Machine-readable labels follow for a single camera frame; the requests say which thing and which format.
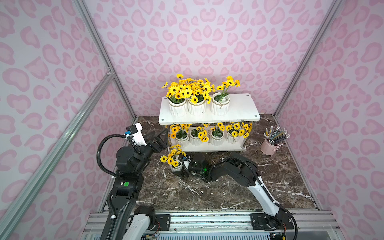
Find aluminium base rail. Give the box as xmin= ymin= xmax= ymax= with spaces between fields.
xmin=80 ymin=209 xmax=346 ymax=240

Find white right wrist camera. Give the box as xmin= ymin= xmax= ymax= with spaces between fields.
xmin=183 ymin=159 xmax=191 ymax=170

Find sunflower pot top second-left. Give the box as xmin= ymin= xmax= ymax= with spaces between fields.
xmin=184 ymin=78 xmax=215 ymax=116

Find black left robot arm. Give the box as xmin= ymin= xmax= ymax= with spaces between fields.
xmin=96 ymin=125 xmax=168 ymax=240

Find sunflower pot second-left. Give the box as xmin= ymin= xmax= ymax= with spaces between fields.
xmin=184 ymin=78 xmax=215 ymax=116
xmin=190 ymin=127 xmax=209 ymax=146

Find sunflower pot bottom second-left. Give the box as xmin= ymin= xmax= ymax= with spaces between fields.
xmin=190 ymin=127 xmax=209 ymax=146

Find white two-tier shelf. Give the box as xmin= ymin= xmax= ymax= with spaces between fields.
xmin=159 ymin=94 xmax=261 ymax=153

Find pink pencil cup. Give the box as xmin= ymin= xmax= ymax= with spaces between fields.
xmin=261 ymin=126 xmax=291 ymax=156

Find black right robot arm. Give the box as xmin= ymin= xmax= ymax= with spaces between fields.
xmin=176 ymin=153 xmax=299 ymax=237

